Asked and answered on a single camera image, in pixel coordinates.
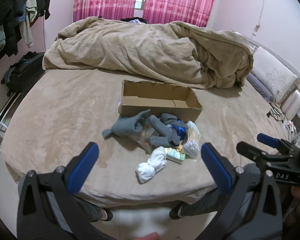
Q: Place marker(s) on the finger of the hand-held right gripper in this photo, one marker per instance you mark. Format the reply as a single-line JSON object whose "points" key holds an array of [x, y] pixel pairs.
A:
{"points": [[267, 140], [248, 151]]}

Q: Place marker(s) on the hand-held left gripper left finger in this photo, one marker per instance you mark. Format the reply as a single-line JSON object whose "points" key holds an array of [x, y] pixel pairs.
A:
{"points": [[83, 165]]}

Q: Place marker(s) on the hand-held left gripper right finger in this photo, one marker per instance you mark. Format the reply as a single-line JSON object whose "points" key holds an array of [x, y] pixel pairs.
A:
{"points": [[216, 166]]}

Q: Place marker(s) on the bag of cotton swabs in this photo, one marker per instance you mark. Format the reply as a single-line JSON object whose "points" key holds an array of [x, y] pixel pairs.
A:
{"points": [[192, 145]]}

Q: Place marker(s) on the green tissue packet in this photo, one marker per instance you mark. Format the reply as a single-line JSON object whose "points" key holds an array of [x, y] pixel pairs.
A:
{"points": [[176, 156]]}

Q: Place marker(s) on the blue packet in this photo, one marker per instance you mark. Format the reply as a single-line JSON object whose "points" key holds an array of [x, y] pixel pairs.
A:
{"points": [[181, 130]]}

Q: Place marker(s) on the grey sock pair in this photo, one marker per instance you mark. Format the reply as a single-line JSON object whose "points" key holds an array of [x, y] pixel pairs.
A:
{"points": [[126, 128]]}

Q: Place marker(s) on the grey textured sock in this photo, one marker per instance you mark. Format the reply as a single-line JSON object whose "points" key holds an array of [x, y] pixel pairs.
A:
{"points": [[161, 133]]}

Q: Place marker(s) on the white socks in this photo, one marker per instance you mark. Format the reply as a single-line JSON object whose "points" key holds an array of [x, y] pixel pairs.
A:
{"points": [[151, 165]]}

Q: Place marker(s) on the clear plastic bag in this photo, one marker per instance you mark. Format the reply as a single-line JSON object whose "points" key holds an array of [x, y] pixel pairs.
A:
{"points": [[145, 140]]}

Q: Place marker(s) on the cardboard box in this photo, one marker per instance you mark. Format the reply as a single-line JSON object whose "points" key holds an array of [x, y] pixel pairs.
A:
{"points": [[150, 100]]}

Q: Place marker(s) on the person's left hand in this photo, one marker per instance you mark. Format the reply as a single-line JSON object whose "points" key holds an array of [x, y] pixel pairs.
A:
{"points": [[150, 236]]}

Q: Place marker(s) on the person's right leg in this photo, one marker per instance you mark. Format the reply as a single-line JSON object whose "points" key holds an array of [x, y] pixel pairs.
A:
{"points": [[202, 205]]}

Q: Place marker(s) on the person's leg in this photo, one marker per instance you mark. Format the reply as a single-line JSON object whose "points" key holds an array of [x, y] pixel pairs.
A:
{"points": [[202, 205], [90, 207]]}

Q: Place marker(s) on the person's left leg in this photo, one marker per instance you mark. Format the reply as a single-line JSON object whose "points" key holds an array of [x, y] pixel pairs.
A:
{"points": [[90, 207]]}

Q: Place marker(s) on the grey pillow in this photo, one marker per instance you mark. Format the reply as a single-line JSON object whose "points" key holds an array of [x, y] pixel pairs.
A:
{"points": [[260, 86]]}

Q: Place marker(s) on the person's left shoe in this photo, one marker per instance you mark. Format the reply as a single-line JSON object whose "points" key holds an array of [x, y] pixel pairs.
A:
{"points": [[107, 215]]}

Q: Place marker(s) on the person's shoe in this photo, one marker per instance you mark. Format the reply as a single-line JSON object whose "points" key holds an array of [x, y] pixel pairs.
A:
{"points": [[175, 212], [107, 215]]}

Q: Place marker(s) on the person's right shoe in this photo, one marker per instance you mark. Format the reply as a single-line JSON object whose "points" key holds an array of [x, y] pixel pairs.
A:
{"points": [[175, 212]]}

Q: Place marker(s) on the white floral pillow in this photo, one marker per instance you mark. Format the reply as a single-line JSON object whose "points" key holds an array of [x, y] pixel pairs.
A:
{"points": [[275, 72]]}

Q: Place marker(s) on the black suitcase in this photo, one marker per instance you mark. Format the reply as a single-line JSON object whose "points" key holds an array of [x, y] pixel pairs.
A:
{"points": [[25, 75]]}

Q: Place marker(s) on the beige blanket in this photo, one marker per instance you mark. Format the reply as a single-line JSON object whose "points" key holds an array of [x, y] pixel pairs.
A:
{"points": [[145, 50]]}

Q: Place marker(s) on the dark clothing behind blanket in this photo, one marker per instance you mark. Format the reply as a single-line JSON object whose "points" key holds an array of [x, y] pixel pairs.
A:
{"points": [[135, 20]]}

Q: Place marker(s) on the beige hanging shirt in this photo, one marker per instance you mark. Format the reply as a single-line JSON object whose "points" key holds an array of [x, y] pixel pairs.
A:
{"points": [[30, 15]]}

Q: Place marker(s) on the pink curtain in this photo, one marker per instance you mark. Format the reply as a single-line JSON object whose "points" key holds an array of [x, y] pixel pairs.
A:
{"points": [[180, 2], [105, 0]]}

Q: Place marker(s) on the black fleece coat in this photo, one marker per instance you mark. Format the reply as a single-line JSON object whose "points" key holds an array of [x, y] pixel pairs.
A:
{"points": [[7, 12]]}

